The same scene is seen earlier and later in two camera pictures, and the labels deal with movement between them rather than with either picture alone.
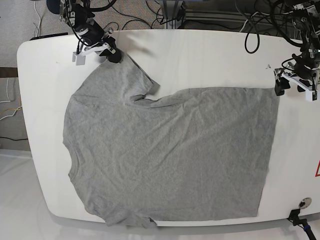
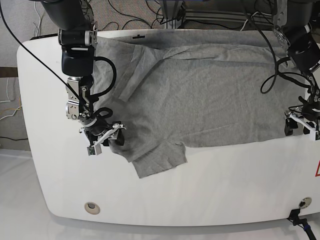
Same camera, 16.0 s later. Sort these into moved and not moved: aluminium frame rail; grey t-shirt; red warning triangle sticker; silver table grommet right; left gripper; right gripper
Moved: left gripper; grey t-shirt; right gripper
Not moved: silver table grommet right; aluminium frame rail; red warning triangle sticker
